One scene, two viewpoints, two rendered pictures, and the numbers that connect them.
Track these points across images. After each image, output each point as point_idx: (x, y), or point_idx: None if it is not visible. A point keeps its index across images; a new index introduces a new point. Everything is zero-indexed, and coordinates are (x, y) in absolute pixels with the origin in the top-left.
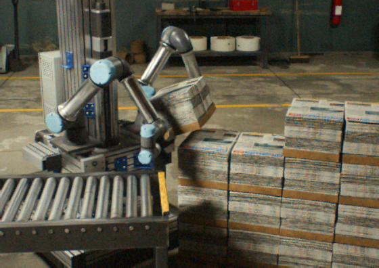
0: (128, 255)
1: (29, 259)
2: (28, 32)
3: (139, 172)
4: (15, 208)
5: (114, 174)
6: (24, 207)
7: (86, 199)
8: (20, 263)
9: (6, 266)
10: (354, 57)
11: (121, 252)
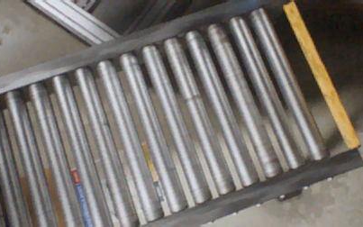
0: (179, 11)
1: (47, 31)
2: None
3: (245, 3)
4: (97, 185)
5: (204, 22)
6: (112, 180)
7: (201, 125)
8: (40, 42)
9: (24, 52)
10: None
11: (173, 14)
